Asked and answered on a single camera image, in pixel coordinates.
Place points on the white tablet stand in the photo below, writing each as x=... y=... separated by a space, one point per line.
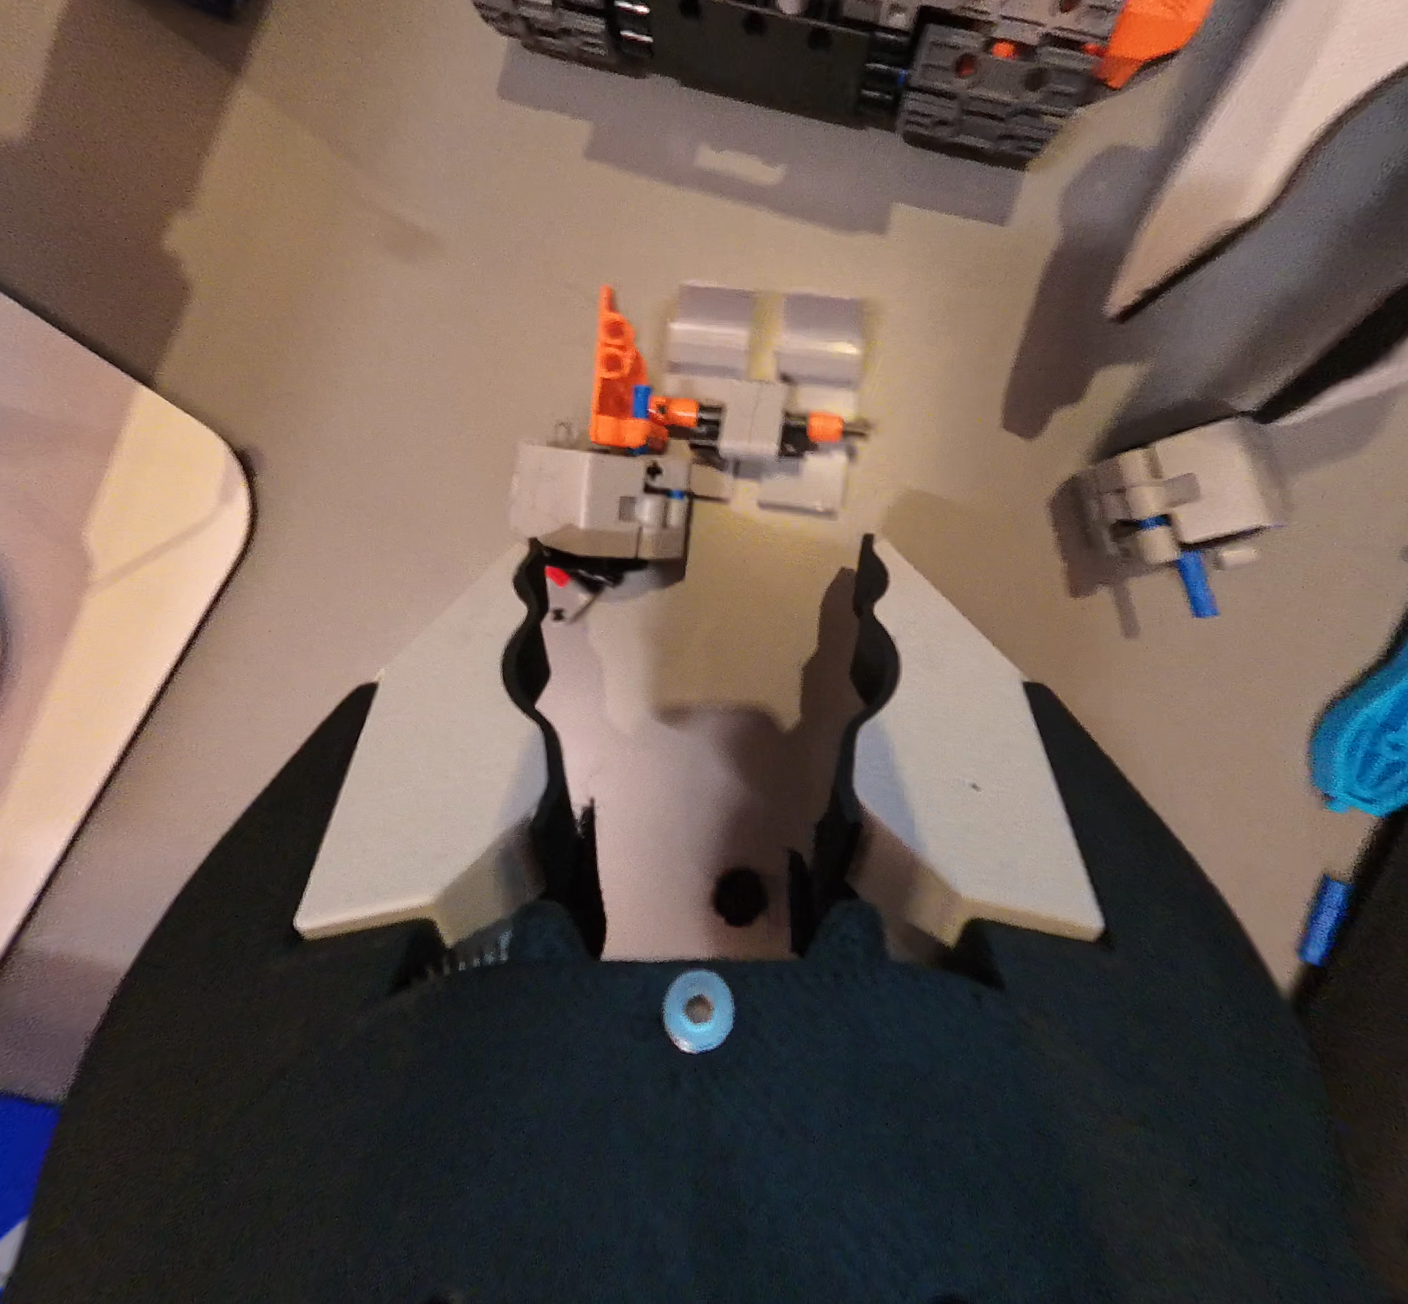
x=110 y=556

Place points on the blue brick pin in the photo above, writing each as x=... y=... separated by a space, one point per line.
x=1325 y=920

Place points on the tracked toy brick robot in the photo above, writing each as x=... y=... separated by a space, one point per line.
x=769 y=60

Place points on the grey hinged brick piece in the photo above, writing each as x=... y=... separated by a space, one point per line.
x=1199 y=480

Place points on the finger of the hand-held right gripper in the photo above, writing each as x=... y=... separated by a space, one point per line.
x=1298 y=27
x=1319 y=259

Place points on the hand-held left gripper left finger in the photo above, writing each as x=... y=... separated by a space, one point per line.
x=440 y=776

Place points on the black round brick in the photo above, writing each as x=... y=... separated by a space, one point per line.
x=738 y=897

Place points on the grey orange brick assembly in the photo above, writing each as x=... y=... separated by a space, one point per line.
x=594 y=490

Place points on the light blue brick separator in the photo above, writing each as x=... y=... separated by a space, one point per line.
x=1369 y=743

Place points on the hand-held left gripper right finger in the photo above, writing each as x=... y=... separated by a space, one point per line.
x=968 y=788

